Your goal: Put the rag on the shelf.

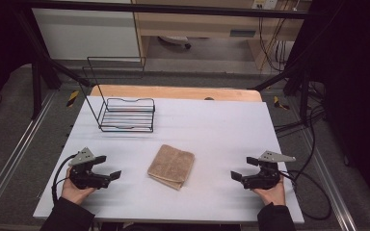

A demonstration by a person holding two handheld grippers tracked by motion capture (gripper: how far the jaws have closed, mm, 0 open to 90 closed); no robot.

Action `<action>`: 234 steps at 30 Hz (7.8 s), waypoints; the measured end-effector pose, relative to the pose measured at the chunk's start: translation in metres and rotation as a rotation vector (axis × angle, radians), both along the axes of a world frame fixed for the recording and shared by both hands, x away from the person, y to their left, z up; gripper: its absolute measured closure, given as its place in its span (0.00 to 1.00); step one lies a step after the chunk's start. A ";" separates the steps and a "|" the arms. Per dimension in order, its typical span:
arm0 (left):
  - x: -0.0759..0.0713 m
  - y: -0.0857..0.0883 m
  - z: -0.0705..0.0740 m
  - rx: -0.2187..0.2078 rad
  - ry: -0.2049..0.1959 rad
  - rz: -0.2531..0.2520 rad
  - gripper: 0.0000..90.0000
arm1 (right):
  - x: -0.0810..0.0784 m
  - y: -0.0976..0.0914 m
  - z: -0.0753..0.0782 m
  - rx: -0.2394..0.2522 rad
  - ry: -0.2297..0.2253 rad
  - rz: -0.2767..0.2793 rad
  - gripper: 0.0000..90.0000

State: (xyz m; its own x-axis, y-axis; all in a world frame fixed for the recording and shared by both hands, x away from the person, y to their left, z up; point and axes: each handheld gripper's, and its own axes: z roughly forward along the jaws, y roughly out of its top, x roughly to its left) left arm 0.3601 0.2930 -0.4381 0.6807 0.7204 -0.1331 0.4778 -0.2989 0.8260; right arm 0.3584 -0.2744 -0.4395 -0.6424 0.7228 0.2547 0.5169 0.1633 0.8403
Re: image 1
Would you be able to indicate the person's right hand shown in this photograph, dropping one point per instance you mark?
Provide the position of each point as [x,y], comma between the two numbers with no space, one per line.
[274,195]

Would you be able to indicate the white cabinet panel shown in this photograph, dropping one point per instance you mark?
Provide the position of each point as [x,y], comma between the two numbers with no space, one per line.
[86,35]

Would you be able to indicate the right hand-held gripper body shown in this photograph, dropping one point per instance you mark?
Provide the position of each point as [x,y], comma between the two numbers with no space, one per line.
[265,179]

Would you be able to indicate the aluminium floor rail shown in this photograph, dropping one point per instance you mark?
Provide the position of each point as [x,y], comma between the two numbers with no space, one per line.
[330,183]
[16,150]

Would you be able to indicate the beige towel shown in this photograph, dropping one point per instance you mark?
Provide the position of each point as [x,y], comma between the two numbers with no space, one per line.
[171,166]

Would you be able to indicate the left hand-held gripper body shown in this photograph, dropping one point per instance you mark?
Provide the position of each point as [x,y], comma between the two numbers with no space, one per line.
[83,157]

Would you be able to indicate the office chair base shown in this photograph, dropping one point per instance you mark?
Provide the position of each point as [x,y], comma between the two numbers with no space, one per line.
[176,40]

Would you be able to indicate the white power strip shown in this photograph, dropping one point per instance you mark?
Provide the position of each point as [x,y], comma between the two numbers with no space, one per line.
[265,4]

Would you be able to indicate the black metal frame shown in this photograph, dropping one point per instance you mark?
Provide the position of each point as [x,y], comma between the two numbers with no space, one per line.
[173,8]

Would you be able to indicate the black curtain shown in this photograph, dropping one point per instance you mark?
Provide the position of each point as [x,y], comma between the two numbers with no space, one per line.
[356,80]
[0,45]

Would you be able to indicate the yellow black tape marker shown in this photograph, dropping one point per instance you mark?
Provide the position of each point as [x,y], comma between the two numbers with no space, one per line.
[279,103]
[72,98]

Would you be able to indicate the person's left hand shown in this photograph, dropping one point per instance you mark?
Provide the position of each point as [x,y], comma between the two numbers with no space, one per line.
[72,192]

